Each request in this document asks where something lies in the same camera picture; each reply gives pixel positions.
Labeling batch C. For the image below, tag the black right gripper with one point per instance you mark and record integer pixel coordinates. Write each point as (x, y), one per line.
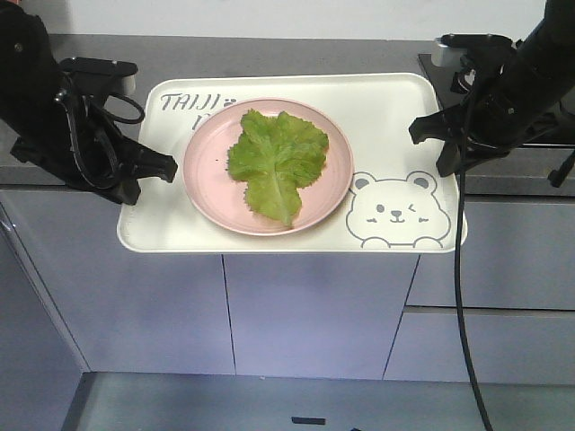
(503, 109)

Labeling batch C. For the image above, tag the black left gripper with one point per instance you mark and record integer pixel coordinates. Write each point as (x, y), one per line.
(75, 139)

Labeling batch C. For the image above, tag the cream bear serving tray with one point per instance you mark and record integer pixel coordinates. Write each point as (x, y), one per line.
(396, 201)

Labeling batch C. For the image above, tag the pink round plate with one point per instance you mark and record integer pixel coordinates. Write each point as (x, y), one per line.
(221, 199)

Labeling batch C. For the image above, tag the green lettuce leaf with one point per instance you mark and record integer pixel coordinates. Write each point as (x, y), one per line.
(276, 157)

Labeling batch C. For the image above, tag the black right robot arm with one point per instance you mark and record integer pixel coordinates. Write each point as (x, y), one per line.
(553, 37)

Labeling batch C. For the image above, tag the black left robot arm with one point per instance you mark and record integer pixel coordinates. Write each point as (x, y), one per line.
(28, 69)

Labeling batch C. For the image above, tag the black glass cooktop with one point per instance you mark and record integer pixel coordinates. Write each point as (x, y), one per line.
(561, 137)

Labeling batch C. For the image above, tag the grey lower cabinet doors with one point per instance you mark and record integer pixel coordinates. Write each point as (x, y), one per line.
(351, 316)

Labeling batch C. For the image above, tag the black floor tape strip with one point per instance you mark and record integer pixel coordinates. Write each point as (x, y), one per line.
(309, 421)

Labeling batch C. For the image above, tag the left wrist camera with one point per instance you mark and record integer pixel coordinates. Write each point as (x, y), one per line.
(100, 76)

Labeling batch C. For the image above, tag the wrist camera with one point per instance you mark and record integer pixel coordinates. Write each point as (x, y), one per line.
(100, 76)
(450, 48)

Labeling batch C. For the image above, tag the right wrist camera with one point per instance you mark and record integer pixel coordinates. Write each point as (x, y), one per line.
(450, 48)

